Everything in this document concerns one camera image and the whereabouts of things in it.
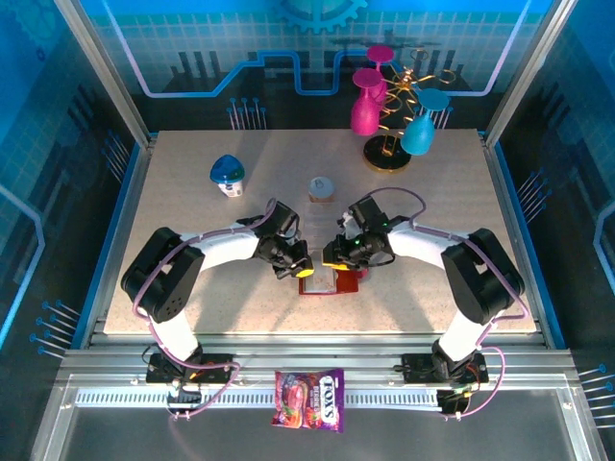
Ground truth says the white bottle with blue cap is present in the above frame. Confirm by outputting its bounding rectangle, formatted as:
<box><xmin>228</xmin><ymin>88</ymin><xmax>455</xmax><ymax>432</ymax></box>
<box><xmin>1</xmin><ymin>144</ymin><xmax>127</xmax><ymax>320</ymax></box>
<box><xmin>209</xmin><ymin>154</ymin><xmax>246</xmax><ymax>199</ymax></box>

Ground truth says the aluminium side rail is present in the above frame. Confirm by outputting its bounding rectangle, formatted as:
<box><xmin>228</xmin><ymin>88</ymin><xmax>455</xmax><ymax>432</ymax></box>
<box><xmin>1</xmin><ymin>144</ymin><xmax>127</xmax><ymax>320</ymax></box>
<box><xmin>86</xmin><ymin>133</ymin><xmax>160</xmax><ymax>347</ymax></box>
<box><xmin>480</xmin><ymin>132</ymin><xmax>550</xmax><ymax>347</ymax></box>

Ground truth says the red leather card holder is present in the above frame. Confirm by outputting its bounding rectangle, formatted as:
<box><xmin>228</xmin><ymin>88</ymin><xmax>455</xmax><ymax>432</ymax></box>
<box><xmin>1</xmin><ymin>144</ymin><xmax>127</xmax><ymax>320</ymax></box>
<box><xmin>297</xmin><ymin>261</ymin><xmax>370</xmax><ymax>297</ymax></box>

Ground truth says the black cable junction box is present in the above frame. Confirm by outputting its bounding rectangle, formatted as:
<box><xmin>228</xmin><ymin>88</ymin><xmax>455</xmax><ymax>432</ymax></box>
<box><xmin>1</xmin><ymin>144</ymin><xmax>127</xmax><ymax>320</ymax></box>
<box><xmin>436</xmin><ymin>388</ymin><xmax>471</xmax><ymax>417</ymax></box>
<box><xmin>165</xmin><ymin>387</ymin><xmax>203</xmax><ymax>410</ymax></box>

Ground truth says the blue glitter wine glass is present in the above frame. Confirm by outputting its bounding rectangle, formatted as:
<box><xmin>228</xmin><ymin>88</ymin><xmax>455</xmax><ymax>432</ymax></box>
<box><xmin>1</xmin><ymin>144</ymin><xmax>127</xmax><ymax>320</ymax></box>
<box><xmin>400</xmin><ymin>88</ymin><xmax>452</xmax><ymax>157</ymax></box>

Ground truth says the aluminium frame post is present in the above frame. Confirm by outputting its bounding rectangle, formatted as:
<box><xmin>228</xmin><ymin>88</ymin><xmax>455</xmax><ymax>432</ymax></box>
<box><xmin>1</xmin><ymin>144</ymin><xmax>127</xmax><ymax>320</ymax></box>
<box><xmin>482</xmin><ymin>0</ymin><xmax>580</xmax><ymax>148</ymax></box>
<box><xmin>52</xmin><ymin>0</ymin><xmax>158</xmax><ymax>148</ymax></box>

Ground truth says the gold wire glass rack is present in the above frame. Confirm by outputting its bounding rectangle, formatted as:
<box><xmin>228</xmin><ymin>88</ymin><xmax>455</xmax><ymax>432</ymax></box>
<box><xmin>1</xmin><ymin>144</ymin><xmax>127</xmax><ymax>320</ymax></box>
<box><xmin>362</xmin><ymin>45</ymin><xmax>457</xmax><ymax>174</ymax></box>

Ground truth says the purple Fox's candy bag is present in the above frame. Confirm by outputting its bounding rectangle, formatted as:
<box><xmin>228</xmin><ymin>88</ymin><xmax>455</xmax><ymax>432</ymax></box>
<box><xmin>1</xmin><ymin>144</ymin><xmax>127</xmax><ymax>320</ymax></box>
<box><xmin>271</xmin><ymin>368</ymin><xmax>346</xmax><ymax>434</ymax></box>

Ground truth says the pink glitter wine glass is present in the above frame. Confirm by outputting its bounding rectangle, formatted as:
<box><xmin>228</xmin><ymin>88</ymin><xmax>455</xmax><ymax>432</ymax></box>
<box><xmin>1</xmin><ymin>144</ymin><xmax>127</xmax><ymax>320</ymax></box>
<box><xmin>367</xmin><ymin>44</ymin><xmax>396</xmax><ymax>105</ymax></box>
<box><xmin>349</xmin><ymin>67</ymin><xmax>388</xmax><ymax>136</ymax></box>

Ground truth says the white slotted cable duct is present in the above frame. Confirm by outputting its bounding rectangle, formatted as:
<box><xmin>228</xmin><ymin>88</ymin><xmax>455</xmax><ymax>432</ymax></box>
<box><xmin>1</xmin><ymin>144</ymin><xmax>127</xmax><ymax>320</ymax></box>
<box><xmin>74</xmin><ymin>386</ymin><xmax>446</xmax><ymax>410</ymax></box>

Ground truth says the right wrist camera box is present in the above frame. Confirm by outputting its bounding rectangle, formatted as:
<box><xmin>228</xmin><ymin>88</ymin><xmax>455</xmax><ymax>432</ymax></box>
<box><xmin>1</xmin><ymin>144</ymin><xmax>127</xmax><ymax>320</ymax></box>
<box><xmin>337</xmin><ymin>213</ymin><xmax>360</xmax><ymax>240</ymax></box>

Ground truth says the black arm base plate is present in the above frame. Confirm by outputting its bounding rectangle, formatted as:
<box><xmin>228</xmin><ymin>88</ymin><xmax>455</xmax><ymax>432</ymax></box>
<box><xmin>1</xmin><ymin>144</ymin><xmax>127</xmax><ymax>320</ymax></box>
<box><xmin>145</xmin><ymin>353</ymin><xmax>236</xmax><ymax>385</ymax></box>
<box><xmin>401</xmin><ymin>352</ymin><xmax>490</xmax><ymax>385</ymax></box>

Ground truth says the aluminium front frame rail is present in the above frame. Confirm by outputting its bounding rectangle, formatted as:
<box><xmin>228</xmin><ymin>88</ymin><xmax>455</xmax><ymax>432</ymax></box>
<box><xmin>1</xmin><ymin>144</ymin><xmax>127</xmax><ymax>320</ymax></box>
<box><xmin>56</xmin><ymin>330</ymin><xmax>580</xmax><ymax>388</ymax></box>

